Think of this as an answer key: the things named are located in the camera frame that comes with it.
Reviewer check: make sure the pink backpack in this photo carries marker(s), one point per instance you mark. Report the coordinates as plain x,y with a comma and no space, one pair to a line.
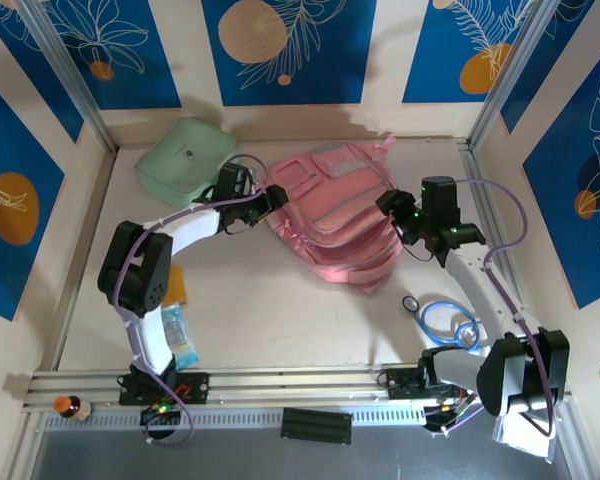
340,225

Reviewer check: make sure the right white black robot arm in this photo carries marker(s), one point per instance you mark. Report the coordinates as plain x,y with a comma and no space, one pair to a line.
525,370

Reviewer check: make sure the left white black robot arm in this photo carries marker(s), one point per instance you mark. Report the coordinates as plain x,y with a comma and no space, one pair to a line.
140,270

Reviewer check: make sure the mint green zip case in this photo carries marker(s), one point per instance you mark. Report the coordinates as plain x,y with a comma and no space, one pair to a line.
180,155

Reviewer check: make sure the blue stethoscope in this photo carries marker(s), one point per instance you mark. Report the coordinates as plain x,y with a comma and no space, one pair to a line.
411,304

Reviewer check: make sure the orange envelope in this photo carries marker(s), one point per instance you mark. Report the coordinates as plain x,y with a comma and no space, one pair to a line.
179,285

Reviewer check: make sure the blue plastic wipes packet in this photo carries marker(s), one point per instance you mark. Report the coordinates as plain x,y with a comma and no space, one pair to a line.
180,340

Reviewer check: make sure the small black controller board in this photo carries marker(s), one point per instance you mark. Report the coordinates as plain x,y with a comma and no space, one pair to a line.
160,414
450,412

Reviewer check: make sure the perforated metal strip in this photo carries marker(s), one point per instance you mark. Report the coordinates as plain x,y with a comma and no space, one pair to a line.
240,417

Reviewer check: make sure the black slotted block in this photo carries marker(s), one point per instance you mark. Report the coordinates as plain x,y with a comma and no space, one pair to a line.
316,425

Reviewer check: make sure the clear bag white contents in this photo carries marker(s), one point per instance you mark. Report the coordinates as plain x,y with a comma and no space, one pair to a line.
525,445

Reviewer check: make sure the brown bottle orange cap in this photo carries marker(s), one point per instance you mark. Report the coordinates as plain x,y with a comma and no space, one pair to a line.
72,407

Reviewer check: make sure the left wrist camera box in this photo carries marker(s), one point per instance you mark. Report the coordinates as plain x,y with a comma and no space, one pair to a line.
247,175

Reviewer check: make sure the aluminium side rail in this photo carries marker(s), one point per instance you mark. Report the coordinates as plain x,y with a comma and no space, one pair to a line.
474,170

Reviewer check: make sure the aluminium corner post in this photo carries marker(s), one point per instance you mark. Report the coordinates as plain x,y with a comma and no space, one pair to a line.
65,65
517,60

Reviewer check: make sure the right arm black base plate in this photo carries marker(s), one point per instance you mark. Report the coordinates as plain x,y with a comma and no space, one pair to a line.
400,385

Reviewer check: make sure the aluminium front rail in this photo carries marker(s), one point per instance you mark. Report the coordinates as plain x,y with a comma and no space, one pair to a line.
280,380

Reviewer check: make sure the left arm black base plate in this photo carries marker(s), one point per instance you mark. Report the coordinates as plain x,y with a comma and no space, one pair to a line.
195,387

